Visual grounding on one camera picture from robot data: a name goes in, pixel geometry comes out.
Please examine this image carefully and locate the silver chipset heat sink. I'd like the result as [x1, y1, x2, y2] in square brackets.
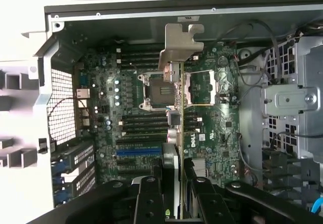
[190, 158, 212, 178]

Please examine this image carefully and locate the blue expansion slot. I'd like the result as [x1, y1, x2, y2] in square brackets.
[116, 149, 164, 157]

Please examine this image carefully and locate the green motherboard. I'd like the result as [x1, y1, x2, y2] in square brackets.
[73, 39, 240, 187]

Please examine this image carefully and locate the CPU socket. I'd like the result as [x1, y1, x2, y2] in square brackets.
[137, 71, 177, 111]

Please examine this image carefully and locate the open metal socket cover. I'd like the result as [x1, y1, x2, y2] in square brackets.
[184, 70, 218, 106]

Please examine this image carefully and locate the perforated metal drive cage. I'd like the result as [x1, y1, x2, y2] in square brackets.
[262, 36, 323, 159]

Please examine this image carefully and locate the grey parts rack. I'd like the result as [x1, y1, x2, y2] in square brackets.
[0, 60, 33, 169]

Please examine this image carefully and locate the open black PC case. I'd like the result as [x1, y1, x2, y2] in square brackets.
[21, 0, 323, 224]

